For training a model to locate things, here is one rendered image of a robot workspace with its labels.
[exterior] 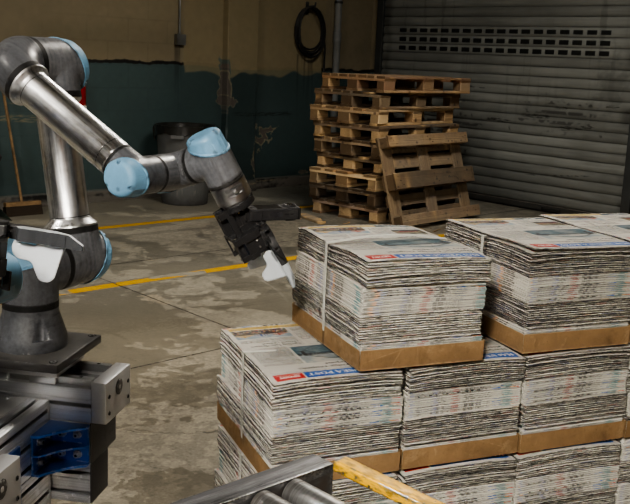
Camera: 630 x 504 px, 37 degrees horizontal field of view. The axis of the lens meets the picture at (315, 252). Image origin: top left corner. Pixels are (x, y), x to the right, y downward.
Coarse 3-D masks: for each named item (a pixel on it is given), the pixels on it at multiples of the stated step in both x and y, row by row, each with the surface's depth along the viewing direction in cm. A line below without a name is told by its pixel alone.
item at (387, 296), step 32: (352, 256) 187; (384, 256) 184; (416, 256) 186; (448, 256) 188; (480, 256) 191; (352, 288) 186; (384, 288) 184; (416, 288) 186; (448, 288) 189; (480, 288) 192; (352, 320) 187; (384, 320) 185; (416, 320) 188; (448, 320) 191; (480, 320) 194
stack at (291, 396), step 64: (256, 384) 189; (320, 384) 183; (384, 384) 189; (448, 384) 195; (512, 384) 203; (576, 384) 209; (256, 448) 192; (320, 448) 187; (384, 448) 192; (576, 448) 212
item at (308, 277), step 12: (300, 228) 212; (312, 228) 211; (324, 228) 211; (336, 228) 212; (348, 228) 213; (360, 228) 214; (372, 228) 215; (384, 228) 216; (396, 228) 217; (408, 228) 218; (300, 240) 213; (312, 240) 206; (300, 252) 213; (312, 252) 206; (300, 264) 214; (312, 264) 206; (300, 276) 213; (312, 276) 207; (300, 288) 213; (312, 288) 206; (300, 300) 213; (312, 300) 206; (312, 312) 207
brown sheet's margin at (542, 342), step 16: (496, 336) 210; (512, 336) 204; (528, 336) 200; (544, 336) 202; (560, 336) 204; (576, 336) 205; (592, 336) 207; (608, 336) 209; (624, 336) 210; (528, 352) 201
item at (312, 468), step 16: (288, 464) 150; (304, 464) 150; (320, 464) 151; (240, 480) 144; (256, 480) 144; (272, 480) 144; (288, 480) 145; (304, 480) 147; (320, 480) 150; (192, 496) 138; (208, 496) 138; (224, 496) 138; (240, 496) 139
